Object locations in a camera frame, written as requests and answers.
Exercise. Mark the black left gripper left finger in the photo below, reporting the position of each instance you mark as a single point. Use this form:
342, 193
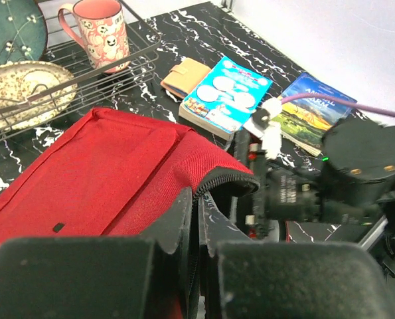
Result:
143, 276

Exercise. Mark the dark teal plate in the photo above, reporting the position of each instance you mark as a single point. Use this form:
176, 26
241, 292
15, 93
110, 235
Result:
23, 31

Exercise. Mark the pink leather wallet notebook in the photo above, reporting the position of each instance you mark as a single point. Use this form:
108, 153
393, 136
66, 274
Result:
184, 77

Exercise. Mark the blue Animal Farm book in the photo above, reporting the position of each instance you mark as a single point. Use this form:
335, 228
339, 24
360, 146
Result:
304, 121

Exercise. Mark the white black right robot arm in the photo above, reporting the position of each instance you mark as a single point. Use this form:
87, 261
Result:
355, 186

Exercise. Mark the blue treehouse comic book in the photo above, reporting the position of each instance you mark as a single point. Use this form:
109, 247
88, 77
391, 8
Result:
225, 98

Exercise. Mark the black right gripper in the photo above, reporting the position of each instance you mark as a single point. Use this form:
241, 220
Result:
286, 194

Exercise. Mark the pink patterned mug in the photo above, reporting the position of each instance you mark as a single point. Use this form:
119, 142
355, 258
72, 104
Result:
99, 28

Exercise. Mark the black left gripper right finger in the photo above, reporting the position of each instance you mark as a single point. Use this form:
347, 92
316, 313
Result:
242, 278

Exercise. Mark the red backpack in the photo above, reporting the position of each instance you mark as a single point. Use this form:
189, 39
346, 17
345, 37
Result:
113, 174

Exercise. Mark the black wire dish rack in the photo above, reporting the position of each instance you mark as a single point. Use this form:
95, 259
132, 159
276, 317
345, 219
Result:
95, 85

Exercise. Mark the beige patterned small plate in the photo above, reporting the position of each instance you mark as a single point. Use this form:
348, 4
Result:
21, 80

